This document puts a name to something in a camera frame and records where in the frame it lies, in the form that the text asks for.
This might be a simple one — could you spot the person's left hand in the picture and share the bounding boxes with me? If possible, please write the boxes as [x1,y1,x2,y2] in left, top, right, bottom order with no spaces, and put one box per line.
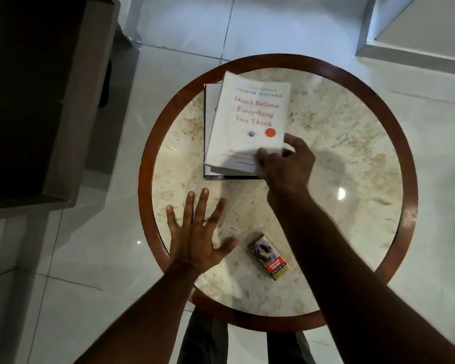
[166,189,239,276]

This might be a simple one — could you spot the person's right hand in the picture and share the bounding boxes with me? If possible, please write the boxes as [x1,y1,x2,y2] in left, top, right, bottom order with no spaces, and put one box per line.
[255,133,316,198]

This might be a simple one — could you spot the white paperback book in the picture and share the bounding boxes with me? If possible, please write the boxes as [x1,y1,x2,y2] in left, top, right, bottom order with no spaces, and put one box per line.
[204,71,292,175]

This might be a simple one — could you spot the person's right forearm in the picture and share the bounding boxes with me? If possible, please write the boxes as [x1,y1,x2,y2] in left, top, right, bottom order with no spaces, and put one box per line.
[267,187,455,364]

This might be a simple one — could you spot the person's left forearm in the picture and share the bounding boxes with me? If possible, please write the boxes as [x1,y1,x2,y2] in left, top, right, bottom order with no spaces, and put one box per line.
[74,261,201,364]

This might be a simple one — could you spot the cigarette pack with picture label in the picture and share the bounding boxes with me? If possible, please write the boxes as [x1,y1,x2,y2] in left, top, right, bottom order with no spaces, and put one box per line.
[249,234,289,281]

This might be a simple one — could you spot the grey book with dark edge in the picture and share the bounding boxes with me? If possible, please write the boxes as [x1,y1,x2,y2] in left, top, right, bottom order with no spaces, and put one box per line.
[203,83,261,181]

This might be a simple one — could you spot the round marble table wooden rim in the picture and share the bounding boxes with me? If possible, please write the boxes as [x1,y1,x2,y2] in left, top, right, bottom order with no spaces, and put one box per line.
[138,54,419,333]

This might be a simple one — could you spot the person's dark shorts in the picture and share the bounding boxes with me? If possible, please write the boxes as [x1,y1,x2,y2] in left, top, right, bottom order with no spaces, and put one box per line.
[177,309,316,364]

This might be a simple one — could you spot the dark wooden cabinet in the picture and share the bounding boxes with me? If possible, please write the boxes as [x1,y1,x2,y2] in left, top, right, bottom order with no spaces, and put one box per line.
[0,0,121,222]

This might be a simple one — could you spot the white furniture base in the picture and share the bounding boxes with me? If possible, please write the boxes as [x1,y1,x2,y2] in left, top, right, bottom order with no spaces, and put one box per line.
[356,0,455,77]

